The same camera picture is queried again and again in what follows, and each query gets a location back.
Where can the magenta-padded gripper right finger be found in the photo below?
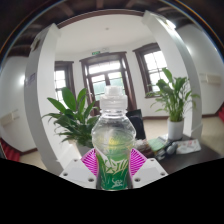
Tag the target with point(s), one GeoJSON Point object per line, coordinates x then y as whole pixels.
{"type": "Point", "coordinates": [148, 171]}

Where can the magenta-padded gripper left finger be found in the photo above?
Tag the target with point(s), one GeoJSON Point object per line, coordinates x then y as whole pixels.
{"type": "Point", "coordinates": [76, 171]}

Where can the clear green-labelled drink bottle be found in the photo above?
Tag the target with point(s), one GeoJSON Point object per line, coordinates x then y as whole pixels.
{"type": "Point", "coordinates": [112, 140]}

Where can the tray of small jars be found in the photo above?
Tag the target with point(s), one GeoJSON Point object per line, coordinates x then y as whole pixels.
{"type": "Point", "coordinates": [142, 146]}

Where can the green book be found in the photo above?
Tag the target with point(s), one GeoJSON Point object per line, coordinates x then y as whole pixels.
{"type": "Point", "coordinates": [156, 144]}

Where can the grey round device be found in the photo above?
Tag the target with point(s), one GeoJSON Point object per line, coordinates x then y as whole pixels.
{"type": "Point", "coordinates": [171, 148]}

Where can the printed magazine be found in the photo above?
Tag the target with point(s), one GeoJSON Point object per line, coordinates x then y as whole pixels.
{"type": "Point", "coordinates": [188, 146]}

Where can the black chair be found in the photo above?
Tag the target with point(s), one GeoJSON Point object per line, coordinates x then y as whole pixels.
{"type": "Point", "coordinates": [138, 123]}

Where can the leafy plant in white pot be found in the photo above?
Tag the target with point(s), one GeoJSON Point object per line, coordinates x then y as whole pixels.
{"type": "Point", "coordinates": [175, 96]}
{"type": "Point", "coordinates": [75, 121]}

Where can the dark-framed window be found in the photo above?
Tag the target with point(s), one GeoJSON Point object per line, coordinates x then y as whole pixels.
{"type": "Point", "coordinates": [153, 68]}
{"type": "Point", "coordinates": [63, 80]}

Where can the dark wooden glazed door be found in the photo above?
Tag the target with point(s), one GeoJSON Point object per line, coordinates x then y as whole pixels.
{"type": "Point", "coordinates": [106, 71]}

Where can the green exit sign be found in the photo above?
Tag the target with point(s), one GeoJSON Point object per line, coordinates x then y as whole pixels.
{"type": "Point", "coordinates": [95, 52]}

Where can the white wall radiator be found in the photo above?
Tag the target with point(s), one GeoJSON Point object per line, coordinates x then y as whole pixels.
{"type": "Point", "coordinates": [210, 78]}
{"type": "Point", "coordinates": [9, 117]}

